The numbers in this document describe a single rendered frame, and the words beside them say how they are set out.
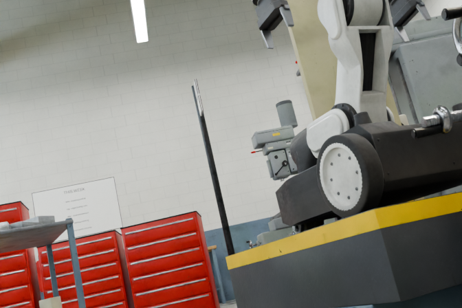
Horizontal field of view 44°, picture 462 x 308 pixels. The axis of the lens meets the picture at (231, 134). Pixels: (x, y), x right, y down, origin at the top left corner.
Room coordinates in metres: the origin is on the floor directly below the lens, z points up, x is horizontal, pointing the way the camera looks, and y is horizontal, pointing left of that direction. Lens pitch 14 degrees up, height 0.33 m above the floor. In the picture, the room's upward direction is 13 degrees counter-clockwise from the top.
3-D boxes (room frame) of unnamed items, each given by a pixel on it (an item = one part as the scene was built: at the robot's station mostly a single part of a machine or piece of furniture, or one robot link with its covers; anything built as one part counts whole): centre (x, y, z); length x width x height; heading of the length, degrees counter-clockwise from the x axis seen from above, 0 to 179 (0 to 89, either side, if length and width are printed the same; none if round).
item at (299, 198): (1.71, -0.37, 0.59); 0.64 x 0.52 x 0.33; 27
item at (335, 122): (1.74, -0.36, 0.68); 0.21 x 0.20 x 0.13; 27
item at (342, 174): (1.37, -0.25, 0.50); 0.20 x 0.05 x 0.20; 27
